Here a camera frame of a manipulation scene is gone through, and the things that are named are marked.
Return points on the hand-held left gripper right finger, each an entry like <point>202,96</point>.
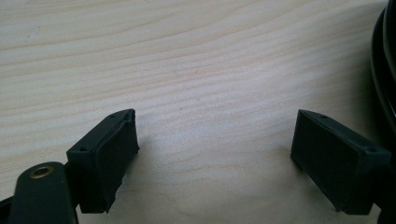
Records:
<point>336,165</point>

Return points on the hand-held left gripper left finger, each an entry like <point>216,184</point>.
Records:
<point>102,165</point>

